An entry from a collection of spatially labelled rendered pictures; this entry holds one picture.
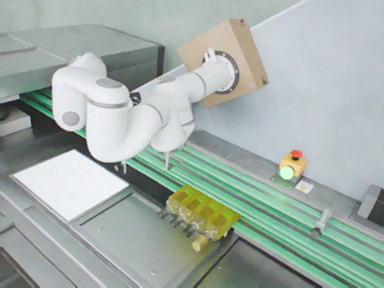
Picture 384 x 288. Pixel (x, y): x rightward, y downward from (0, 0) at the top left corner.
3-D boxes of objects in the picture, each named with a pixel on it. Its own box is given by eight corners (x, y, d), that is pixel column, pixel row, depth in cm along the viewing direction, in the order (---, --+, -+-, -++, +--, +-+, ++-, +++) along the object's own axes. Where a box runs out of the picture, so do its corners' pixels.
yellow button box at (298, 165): (285, 166, 123) (276, 175, 117) (290, 149, 119) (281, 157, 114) (303, 175, 119) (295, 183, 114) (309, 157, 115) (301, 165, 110)
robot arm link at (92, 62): (77, 119, 87) (82, 93, 105) (111, 87, 85) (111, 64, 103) (50, 99, 83) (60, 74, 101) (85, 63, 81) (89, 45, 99)
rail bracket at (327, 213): (321, 211, 105) (306, 234, 96) (328, 193, 102) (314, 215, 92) (333, 218, 103) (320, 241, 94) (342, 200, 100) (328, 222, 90)
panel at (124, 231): (75, 152, 170) (9, 180, 146) (74, 147, 168) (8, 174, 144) (219, 246, 126) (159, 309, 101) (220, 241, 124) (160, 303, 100)
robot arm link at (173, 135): (159, 99, 77) (177, 161, 82) (187, 77, 98) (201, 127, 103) (123, 106, 80) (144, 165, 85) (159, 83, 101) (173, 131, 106)
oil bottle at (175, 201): (197, 185, 136) (162, 211, 121) (199, 174, 134) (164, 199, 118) (207, 191, 134) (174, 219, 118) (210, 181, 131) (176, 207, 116)
